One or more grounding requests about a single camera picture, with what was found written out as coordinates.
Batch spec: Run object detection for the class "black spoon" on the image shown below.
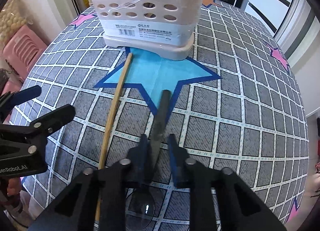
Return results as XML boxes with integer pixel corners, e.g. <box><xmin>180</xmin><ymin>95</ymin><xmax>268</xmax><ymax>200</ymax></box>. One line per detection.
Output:
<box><xmin>126</xmin><ymin>90</ymin><xmax>171</xmax><ymax>230</ymax></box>

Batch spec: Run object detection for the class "wooden chopstick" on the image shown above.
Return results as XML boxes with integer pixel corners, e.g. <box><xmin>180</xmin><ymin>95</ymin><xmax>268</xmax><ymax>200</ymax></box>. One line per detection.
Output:
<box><xmin>94</xmin><ymin>52</ymin><xmax>134</xmax><ymax>221</ymax></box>

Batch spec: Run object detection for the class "person's left hand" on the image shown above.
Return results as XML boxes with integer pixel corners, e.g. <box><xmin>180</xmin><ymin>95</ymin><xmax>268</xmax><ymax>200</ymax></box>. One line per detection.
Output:
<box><xmin>4</xmin><ymin>177</ymin><xmax>22</xmax><ymax>208</ymax></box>

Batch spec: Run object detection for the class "pink star sticker near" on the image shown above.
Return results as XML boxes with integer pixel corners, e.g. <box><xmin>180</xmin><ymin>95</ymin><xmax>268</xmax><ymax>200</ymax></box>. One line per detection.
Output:
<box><xmin>285</xmin><ymin>196</ymin><xmax>300</xmax><ymax>223</ymax></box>

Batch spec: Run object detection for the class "pink star sticker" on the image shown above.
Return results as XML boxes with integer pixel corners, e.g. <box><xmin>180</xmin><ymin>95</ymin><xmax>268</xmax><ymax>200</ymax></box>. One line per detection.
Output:
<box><xmin>69</xmin><ymin>13</ymin><xmax>97</xmax><ymax>28</ymax></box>
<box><xmin>266</xmin><ymin>42</ymin><xmax>289</xmax><ymax>72</ymax></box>
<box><xmin>285</xmin><ymin>196</ymin><xmax>300</xmax><ymax>223</ymax></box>

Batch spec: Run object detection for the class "pink plastic stool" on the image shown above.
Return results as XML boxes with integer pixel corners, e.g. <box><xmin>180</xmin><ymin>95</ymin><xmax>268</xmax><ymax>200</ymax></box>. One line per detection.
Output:
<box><xmin>3</xmin><ymin>25</ymin><xmax>47</xmax><ymax>81</ymax></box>

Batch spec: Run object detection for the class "grey checked tablecloth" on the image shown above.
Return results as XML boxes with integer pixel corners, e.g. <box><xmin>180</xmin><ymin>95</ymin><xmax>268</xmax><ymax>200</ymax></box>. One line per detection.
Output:
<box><xmin>10</xmin><ymin>3</ymin><xmax>309</xmax><ymax>222</ymax></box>

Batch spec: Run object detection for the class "pink star sticker left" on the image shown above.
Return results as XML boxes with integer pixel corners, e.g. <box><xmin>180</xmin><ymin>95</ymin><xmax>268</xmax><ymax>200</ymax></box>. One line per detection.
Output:
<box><xmin>69</xmin><ymin>13</ymin><xmax>97</xmax><ymax>28</ymax></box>

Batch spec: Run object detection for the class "blue star mat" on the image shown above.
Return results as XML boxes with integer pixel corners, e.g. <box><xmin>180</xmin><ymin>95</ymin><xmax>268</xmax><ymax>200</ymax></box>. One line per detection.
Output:
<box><xmin>94</xmin><ymin>46</ymin><xmax>222</xmax><ymax>122</ymax></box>

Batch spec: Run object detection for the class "beige plastic utensil holder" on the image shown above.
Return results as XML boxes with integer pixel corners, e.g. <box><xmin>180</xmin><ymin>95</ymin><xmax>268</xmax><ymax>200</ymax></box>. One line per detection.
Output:
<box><xmin>92</xmin><ymin>0</ymin><xmax>202</xmax><ymax>60</ymax></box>

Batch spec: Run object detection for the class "pink star sticker right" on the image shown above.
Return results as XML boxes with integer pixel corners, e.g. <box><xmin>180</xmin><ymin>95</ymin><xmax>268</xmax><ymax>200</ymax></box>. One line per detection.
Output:
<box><xmin>266</xmin><ymin>42</ymin><xmax>289</xmax><ymax>72</ymax></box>

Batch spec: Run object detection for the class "orange star sticker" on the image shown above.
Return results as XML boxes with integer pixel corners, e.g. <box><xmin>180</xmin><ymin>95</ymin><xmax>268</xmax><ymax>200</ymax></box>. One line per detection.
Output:
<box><xmin>202</xmin><ymin>0</ymin><xmax>222</xmax><ymax>8</ymax></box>

